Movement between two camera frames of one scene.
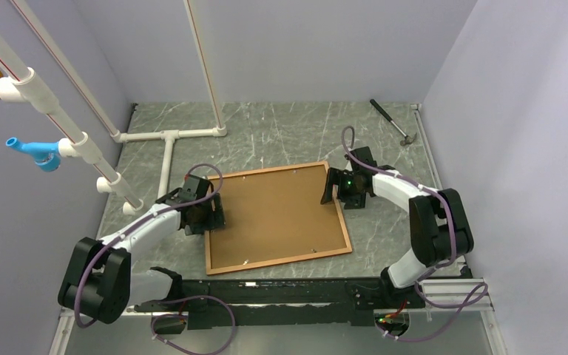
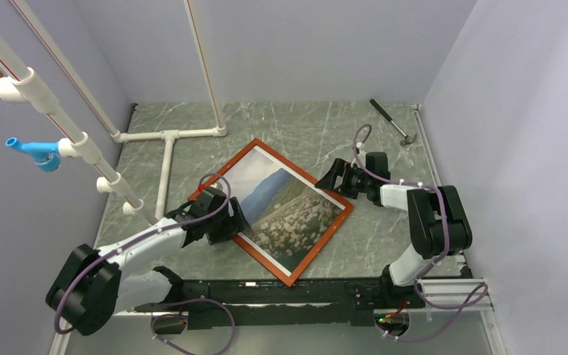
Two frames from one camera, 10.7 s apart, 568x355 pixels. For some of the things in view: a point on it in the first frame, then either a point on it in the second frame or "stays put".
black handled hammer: x=407 y=139 stays put
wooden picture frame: x=233 y=268 to x=291 y=214
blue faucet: x=46 y=154 stays put
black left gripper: x=215 y=218 to x=223 y=235
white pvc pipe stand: x=24 y=83 stays put
